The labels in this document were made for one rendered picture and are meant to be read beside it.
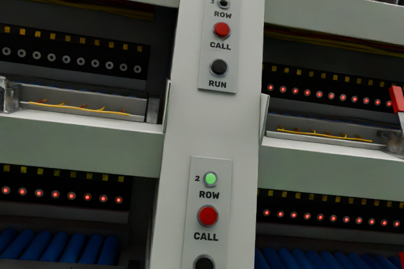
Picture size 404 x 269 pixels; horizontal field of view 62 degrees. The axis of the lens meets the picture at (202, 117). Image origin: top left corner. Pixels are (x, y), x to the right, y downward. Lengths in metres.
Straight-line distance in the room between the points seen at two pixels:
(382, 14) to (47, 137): 0.40
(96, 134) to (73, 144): 0.02
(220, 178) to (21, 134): 0.19
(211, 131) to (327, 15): 0.21
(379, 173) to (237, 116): 0.16
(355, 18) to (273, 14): 0.10
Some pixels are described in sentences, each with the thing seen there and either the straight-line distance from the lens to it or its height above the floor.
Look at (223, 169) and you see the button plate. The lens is 0.33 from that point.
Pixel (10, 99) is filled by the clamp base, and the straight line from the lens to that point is 0.37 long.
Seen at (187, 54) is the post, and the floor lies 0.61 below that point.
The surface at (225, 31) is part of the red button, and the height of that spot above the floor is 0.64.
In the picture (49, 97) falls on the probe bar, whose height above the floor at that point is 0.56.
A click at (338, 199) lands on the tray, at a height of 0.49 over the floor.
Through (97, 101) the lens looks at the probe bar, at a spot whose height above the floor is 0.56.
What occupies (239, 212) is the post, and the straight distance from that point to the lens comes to 0.33.
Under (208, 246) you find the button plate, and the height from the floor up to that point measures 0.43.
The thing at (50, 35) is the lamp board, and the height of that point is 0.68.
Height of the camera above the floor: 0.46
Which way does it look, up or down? 15 degrees up
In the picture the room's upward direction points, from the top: 5 degrees clockwise
